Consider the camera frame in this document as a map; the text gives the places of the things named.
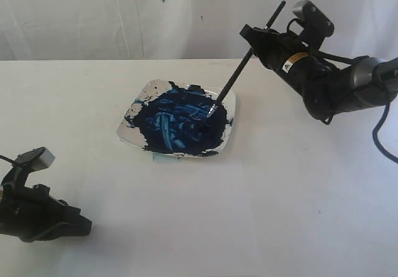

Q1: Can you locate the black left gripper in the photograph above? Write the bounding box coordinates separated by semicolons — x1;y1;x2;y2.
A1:
1;184;92;243

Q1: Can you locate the white plate with blue paint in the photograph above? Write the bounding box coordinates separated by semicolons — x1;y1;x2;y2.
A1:
116;79;236;157

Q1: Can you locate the white paper sheet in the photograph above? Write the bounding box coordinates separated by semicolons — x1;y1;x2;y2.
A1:
58;157;327;276

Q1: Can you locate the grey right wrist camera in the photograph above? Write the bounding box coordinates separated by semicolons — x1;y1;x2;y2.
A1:
293;0;335;49

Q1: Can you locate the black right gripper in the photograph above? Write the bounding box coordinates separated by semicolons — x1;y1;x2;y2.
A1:
239;24;330;95

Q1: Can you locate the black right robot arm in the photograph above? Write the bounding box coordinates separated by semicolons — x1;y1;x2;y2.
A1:
240;25;397;123

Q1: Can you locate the black paintbrush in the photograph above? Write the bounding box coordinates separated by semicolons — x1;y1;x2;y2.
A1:
199;1;286;131

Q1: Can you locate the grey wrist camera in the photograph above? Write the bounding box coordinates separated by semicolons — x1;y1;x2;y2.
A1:
15;147;55;172
293;0;335;49

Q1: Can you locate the white backdrop curtain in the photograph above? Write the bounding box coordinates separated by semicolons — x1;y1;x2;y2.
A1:
1;0;397;60

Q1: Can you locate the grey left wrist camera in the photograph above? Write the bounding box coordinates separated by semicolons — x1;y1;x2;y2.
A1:
15;147;55;172

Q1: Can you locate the blue braided cable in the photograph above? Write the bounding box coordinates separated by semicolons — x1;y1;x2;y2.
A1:
371;102;398;162

